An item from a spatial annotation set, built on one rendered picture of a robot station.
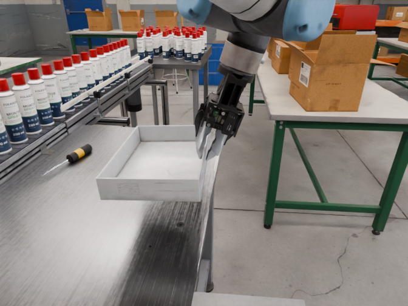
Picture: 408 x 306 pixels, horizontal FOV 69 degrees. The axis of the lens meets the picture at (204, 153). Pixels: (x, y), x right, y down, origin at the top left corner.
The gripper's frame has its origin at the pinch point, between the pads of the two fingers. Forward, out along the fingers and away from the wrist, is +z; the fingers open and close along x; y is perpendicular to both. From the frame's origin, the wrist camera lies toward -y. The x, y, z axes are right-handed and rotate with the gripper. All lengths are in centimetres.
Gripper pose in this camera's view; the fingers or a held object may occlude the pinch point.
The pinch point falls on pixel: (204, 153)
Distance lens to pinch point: 67.1
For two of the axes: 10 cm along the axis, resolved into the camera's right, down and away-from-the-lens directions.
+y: -0.3, 4.5, -8.9
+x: 9.5, 2.9, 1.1
